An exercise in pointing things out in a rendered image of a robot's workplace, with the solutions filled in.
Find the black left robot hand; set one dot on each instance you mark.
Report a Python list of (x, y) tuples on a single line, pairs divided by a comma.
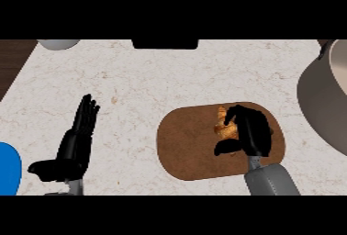
[(73, 147)]

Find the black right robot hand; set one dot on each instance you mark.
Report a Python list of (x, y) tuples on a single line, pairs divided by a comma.
[(251, 128)]

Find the golden brown croissant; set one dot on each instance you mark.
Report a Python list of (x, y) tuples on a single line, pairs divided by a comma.
[(224, 128)]

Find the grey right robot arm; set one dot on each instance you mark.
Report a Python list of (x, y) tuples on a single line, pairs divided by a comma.
[(270, 180)]

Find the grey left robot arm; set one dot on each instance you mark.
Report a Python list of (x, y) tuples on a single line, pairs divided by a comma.
[(72, 187)]

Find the brown wooden cutting board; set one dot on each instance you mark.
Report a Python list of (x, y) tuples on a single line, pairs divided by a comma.
[(189, 147)]

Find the grey metal pot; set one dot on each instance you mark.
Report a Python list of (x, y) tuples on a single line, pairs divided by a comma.
[(322, 98)]

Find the blue round object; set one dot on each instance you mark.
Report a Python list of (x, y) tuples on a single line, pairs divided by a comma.
[(8, 170)]

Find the dark brown wooden panel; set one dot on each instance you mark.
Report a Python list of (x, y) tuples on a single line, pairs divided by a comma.
[(10, 61)]

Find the black appliance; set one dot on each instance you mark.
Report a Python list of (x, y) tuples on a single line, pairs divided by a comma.
[(164, 44)]

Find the grey round bowl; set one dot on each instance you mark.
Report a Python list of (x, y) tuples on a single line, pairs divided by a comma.
[(57, 43)]

